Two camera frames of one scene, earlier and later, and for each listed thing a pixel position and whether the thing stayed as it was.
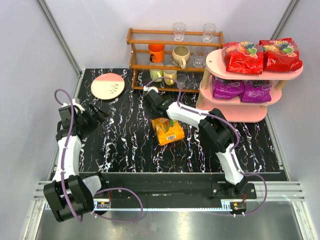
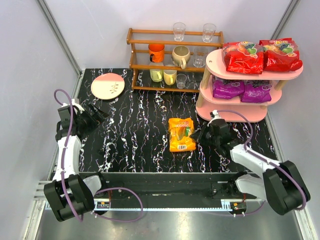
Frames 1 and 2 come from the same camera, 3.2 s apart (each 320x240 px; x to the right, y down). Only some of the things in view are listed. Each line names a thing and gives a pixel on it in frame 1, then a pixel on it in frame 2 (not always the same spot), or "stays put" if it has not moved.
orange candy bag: [167, 130] to [180, 129]
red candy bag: [280, 55] stays put
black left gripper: [90, 116] stays put
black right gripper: [155, 110] to [203, 134]
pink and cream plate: [107, 86] stays put
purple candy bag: [224, 89] stays put
